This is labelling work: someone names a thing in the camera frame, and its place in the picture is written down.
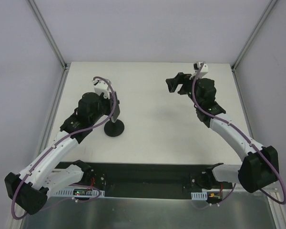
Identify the white cable duct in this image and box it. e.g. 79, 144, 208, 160
53, 187, 105, 198
191, 191, 208, 201

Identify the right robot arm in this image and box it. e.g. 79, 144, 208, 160
165, 73, 279, 193

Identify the right aluminium frame post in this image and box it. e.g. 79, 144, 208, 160
231, 0, 279, 73

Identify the left white cable duct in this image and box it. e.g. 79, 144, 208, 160
53, 187, 105, 198

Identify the aluminium frame post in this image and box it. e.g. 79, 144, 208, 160
231, 0, 279, 73
26, 0, 68, 71

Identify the right white cable duct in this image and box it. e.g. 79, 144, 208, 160
191, 191, 208, 201

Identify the aluminium rail profile front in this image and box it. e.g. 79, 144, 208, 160
263, 183, 280, 193

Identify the black phone stand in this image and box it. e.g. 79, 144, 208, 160
104, 117, 125, 137

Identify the left aluminium frame post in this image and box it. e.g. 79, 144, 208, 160
26, 0, 68, 71

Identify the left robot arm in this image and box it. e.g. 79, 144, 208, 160
4, 92, 120, 220

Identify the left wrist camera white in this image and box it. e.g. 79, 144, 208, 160
92, 79, 111, 99

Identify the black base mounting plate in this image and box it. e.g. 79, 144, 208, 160
83, 162, 210, 199

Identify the black smartphone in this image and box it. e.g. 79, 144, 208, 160
111, 95, 120, 123

